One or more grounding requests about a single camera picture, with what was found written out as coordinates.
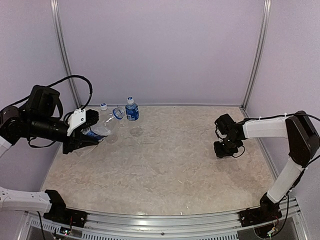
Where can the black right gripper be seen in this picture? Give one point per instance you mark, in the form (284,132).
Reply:
(221,153)

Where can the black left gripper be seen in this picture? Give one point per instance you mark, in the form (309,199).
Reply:
(74,141)

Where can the blue label clear bottle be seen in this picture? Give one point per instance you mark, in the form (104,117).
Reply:
(107,124)

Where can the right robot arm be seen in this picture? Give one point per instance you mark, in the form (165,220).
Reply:
(296,130)

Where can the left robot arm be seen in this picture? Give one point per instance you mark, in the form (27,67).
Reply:
(40,117)

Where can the clear empty bottle white cap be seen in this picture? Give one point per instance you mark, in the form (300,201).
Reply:
(103,107)

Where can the small blue bottle white cap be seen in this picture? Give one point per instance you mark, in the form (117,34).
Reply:
(132,109)

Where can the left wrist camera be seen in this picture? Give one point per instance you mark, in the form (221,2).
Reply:
(81,119)

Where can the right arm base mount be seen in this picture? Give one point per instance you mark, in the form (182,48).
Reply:
(267,211)

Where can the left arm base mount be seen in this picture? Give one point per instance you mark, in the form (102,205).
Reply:
(59,213)

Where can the aluminium front rail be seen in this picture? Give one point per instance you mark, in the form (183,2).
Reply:
(112,226)

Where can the right aluminium frame post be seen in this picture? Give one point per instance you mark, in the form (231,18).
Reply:
(258,53)

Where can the aluminium frame post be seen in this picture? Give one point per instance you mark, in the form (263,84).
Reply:
(63,51)
(258,53)

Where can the left aluminium frame post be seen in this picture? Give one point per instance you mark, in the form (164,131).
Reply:
(63,51)

